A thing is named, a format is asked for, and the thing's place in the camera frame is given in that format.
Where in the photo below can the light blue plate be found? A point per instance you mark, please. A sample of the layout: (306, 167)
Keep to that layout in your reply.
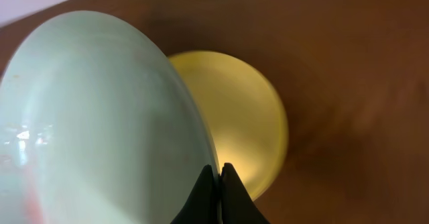
(96, 127)

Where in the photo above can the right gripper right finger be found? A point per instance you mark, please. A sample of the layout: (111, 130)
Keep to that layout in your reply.
(236, 204)

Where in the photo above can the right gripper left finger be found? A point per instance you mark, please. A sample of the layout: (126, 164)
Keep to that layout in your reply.
(201, 206)

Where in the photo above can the yellow plate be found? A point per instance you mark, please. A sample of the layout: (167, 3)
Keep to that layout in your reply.
(243, 112)

